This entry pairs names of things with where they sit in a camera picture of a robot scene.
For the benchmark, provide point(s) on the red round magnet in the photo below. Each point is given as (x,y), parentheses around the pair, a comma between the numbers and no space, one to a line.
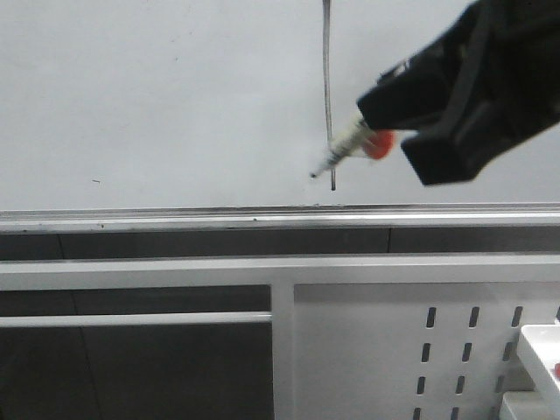
(379,144)

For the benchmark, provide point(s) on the white metal rack frame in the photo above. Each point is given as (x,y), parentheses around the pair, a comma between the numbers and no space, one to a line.
(191,338)

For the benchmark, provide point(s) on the white black-tip whiteboard marker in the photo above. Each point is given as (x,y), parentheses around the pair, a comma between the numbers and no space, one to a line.
(343,145)

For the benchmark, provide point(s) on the white perforated metal panel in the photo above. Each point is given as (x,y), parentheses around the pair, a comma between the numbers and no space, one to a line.
(413,351)

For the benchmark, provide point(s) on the white whiteboard with aluminium frame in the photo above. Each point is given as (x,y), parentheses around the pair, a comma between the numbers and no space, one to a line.
(155,104)

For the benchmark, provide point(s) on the white plastic marker tray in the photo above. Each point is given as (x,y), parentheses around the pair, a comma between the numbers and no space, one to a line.
(538,351)

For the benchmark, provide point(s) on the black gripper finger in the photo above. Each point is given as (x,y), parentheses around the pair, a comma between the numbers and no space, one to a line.
(507,91)
(440,84)

